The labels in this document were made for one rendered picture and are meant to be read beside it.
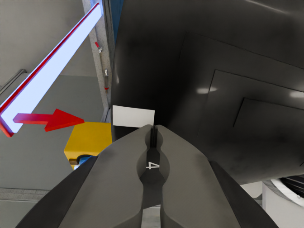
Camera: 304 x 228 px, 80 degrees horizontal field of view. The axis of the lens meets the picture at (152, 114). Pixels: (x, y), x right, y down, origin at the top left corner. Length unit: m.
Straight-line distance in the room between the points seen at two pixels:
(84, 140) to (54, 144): 0.69
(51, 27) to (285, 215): 1.52
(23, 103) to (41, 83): 0.03
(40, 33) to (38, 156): 0.88
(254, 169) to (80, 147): 0.33
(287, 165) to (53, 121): 0.22
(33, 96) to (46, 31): 1.37
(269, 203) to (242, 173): 0.26
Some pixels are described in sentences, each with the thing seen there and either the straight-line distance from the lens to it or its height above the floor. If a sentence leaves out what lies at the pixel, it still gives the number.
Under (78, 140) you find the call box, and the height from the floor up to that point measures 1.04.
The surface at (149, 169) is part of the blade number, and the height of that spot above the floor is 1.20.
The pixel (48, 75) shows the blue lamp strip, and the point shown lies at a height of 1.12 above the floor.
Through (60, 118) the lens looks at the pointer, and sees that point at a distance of 0.17.
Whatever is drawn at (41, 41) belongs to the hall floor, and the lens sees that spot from 1.63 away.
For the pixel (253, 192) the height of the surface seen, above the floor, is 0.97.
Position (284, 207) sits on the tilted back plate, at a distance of 0.48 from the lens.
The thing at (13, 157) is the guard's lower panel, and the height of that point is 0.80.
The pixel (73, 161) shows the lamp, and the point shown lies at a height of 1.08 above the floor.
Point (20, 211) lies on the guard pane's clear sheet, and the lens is 1.01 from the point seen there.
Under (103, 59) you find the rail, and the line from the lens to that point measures 0.50.
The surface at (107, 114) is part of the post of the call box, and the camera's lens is 0.58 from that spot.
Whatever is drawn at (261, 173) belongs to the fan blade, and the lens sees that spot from 0.22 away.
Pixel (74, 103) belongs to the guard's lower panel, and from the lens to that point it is 1.33.
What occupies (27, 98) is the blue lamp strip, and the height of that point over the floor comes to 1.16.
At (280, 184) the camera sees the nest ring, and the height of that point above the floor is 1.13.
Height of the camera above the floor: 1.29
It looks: 46 degrees down
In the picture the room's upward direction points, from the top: 178 degrees counter-clockwise
